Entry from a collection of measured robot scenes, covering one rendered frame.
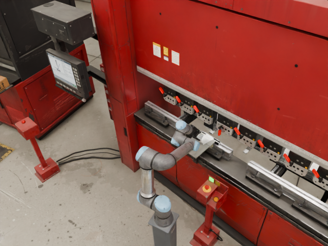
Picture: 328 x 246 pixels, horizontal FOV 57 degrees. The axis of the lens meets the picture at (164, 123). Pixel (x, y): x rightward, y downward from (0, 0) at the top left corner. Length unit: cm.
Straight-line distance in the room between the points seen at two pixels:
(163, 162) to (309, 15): 115
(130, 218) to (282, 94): 209
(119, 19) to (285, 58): 137
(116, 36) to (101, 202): 185
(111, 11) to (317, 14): 150
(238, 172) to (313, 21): 137
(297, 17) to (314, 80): 36
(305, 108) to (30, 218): 292
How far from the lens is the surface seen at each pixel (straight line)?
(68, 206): 360
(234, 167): 263
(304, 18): 176
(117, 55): 269
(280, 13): 181
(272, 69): 196
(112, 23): 258
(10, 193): 399
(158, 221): 235
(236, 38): 201
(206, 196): 253
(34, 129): 344
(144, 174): 210
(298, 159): 223
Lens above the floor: 285
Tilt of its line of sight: 41 degrees down
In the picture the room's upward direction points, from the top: 3 degrees counter-clockwise
